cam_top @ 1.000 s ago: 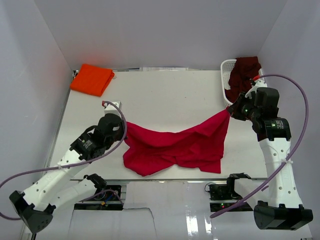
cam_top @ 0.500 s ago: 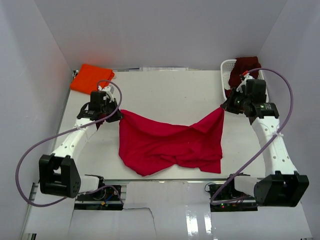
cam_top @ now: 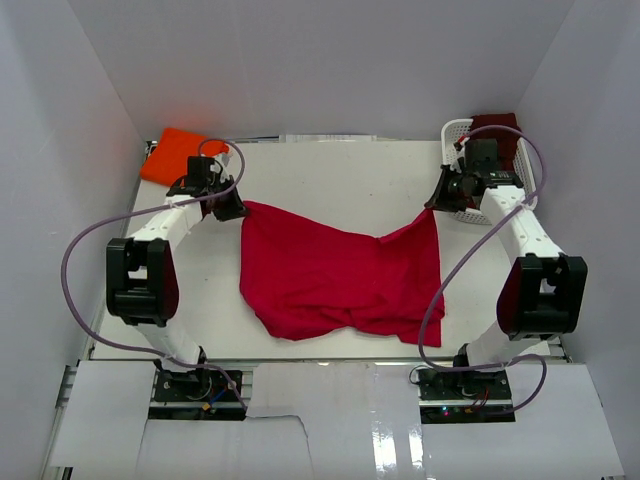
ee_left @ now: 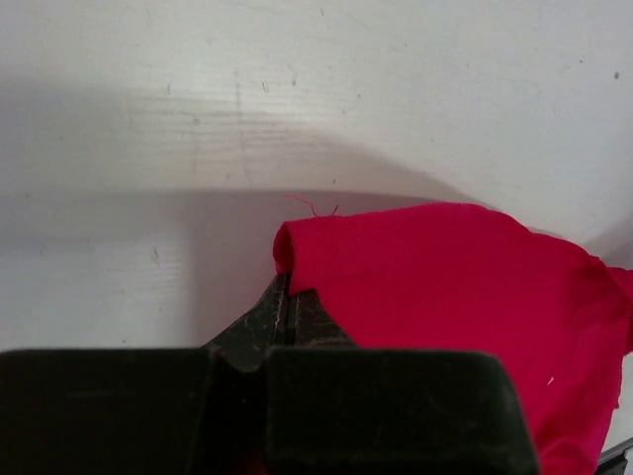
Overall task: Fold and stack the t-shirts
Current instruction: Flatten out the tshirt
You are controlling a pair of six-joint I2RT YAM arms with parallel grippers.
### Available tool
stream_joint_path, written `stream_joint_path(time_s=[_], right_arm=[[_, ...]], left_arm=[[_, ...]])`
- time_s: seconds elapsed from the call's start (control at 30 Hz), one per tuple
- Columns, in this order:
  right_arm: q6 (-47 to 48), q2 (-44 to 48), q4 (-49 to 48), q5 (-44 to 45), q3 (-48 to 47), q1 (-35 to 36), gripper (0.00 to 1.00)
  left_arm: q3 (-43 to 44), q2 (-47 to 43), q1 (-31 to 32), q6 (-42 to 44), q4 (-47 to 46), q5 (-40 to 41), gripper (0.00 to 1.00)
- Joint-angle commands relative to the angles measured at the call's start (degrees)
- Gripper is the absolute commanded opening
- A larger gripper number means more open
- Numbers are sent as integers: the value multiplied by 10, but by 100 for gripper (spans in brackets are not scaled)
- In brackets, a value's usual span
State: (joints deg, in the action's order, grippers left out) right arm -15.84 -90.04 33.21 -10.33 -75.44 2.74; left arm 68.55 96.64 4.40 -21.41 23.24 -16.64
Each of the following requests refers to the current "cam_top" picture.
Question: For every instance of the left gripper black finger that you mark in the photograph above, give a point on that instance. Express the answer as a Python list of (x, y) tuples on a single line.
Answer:
[(218, 210), (234, 207)]

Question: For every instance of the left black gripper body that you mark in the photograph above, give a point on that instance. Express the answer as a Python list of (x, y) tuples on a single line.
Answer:
[(220, 187)]

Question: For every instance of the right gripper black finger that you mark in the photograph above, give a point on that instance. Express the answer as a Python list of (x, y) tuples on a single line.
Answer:
[(455, 203), (440, 198)]

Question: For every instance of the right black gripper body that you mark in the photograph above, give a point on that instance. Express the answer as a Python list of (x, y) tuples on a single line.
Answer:
[(458, 180)]

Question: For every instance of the bright red t shirt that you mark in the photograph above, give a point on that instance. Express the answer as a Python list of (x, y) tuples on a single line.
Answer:
[(303, 279)]

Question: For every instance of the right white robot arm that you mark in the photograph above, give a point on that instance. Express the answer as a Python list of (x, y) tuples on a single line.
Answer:
[(542, 295)]

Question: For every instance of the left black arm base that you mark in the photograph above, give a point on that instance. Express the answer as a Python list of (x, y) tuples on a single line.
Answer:
[(197, 396)]

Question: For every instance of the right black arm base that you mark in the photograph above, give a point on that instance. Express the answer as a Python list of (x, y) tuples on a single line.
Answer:
[(462, 397)]

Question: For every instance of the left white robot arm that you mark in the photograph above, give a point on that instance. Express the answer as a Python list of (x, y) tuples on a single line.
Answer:
[(141, 280)]

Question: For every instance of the dark maroon t shirt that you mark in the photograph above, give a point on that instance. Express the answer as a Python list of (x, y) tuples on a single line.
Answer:
[(507, 142)]

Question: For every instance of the folded orange t shirt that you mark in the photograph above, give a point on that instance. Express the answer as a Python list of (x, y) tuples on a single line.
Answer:
[(168, 162)]

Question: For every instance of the white plastic basket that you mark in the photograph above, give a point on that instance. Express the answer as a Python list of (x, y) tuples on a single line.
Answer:
[(459, 130)]

